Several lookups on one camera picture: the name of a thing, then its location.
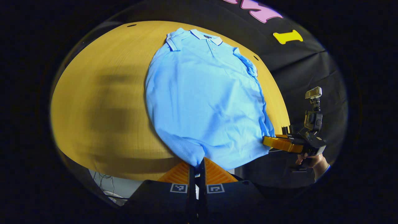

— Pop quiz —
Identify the white cable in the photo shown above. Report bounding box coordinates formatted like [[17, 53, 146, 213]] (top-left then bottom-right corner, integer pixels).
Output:
[[103, 190, 128, 204]]

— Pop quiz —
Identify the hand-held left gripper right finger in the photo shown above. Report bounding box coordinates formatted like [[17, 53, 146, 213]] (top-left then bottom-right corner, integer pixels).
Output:
[[198, 157, 268, 220]]

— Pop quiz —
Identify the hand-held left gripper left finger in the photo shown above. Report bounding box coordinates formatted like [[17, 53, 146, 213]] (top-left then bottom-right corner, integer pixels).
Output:
[[126, 161, 197, 220]]

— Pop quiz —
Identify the thin dark cable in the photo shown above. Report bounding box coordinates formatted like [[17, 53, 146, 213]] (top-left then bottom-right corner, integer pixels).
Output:
[[93, 170, 116, 199]]

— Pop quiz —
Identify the light blue T-shirt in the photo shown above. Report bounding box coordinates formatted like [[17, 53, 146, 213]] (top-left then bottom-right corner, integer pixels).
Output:
[[145, 27, 276, 171]]

